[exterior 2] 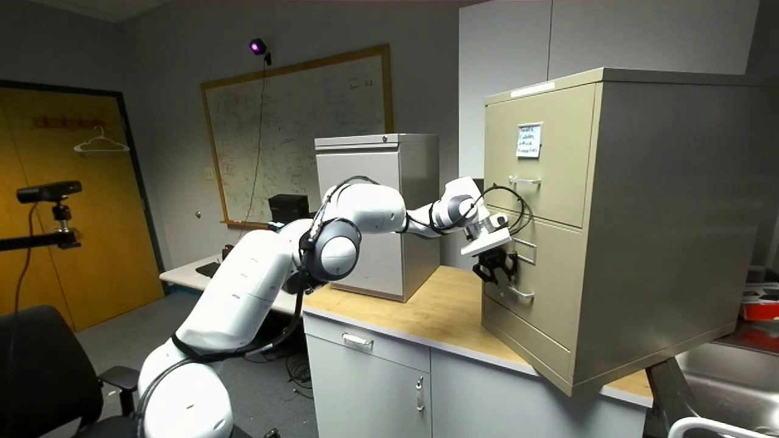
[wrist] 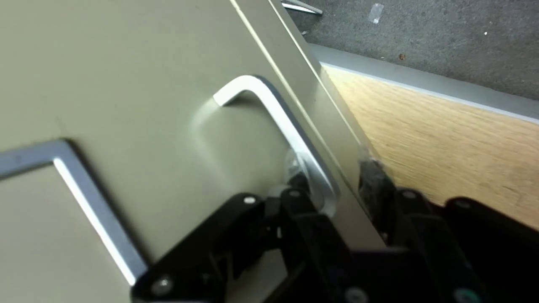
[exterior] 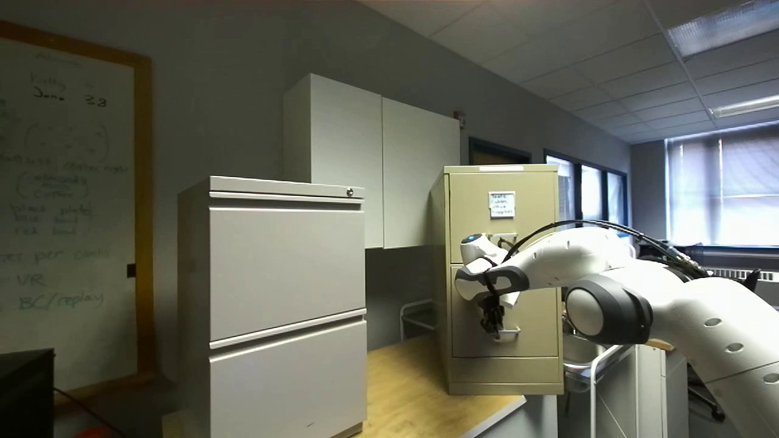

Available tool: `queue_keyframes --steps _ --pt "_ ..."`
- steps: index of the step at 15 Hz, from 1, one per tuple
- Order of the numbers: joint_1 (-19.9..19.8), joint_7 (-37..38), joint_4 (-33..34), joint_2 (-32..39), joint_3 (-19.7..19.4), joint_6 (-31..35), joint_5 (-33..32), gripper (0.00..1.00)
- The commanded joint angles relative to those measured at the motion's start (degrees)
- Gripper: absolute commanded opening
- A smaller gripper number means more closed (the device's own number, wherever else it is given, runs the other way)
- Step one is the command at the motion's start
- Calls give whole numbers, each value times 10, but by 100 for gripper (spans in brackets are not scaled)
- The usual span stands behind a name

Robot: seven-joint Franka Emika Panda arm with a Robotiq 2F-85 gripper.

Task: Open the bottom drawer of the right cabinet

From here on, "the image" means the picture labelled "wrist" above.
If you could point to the beige filing cabinet drawer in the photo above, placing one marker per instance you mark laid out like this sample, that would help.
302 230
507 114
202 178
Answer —
112 67

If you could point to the clear tape scrap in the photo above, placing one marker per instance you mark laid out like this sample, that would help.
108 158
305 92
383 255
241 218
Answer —
376 11

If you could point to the white table with wooden top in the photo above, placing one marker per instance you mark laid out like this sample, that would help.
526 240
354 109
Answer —
426 84

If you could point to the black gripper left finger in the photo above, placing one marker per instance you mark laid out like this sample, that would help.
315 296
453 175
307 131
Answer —
241 245

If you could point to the silver metal desk leg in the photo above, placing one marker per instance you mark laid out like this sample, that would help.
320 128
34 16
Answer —
304 6

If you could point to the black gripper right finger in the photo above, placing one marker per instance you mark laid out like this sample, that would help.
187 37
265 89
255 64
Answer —
448 252

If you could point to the beige metal filing cabinet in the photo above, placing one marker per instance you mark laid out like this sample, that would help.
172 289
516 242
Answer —
317 94

